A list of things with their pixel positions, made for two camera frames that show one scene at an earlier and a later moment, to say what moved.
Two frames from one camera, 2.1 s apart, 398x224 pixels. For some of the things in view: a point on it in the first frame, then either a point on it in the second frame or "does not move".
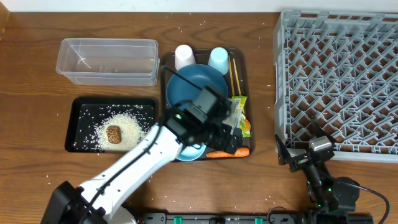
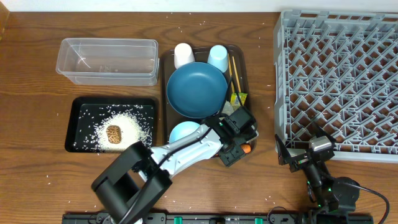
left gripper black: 225,142 → 231,159
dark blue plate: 179,89 does not move
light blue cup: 219,58 does not move
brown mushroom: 114,132 does not move
